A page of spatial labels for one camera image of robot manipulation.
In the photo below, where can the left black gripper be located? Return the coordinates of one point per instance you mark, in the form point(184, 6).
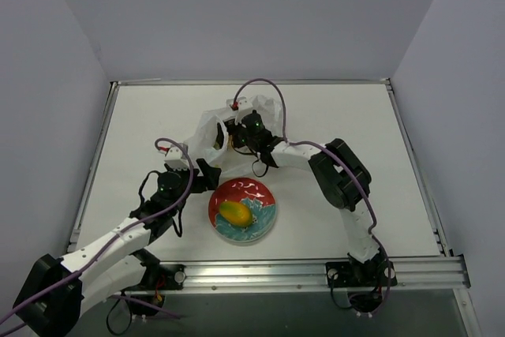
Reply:
point(202, 177)

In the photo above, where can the white plastic bag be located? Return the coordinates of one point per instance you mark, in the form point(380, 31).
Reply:
point(211, 141)

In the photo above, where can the red plate blue flower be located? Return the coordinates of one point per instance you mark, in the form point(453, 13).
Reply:
point(253, 194)

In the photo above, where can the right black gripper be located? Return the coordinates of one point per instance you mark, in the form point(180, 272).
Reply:
point(231, 132)

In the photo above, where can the yellow green fake mango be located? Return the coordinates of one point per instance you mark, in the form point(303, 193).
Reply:
point(236, 213)

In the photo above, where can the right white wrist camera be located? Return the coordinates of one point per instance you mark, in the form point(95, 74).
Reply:
point(239, 108)

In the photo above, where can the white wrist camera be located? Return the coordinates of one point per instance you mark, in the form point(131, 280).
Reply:
point(239, 108)
point(174, 159)

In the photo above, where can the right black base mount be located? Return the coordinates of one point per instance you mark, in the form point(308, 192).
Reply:
point(362, 288)

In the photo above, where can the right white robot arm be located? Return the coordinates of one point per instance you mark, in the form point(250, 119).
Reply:
point(342, 177)

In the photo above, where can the aluminium front rail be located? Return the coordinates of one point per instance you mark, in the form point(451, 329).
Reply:
point(258, 276)

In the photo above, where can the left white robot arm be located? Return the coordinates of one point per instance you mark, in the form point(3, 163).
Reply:
point(59, 291)

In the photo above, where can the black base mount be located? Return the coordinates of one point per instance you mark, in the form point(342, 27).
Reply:
point(362, 288)
point(165, 278)

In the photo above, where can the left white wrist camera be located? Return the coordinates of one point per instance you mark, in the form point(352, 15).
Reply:
point(174, 159)

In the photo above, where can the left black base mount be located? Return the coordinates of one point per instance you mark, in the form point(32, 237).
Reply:
point(165, 278)

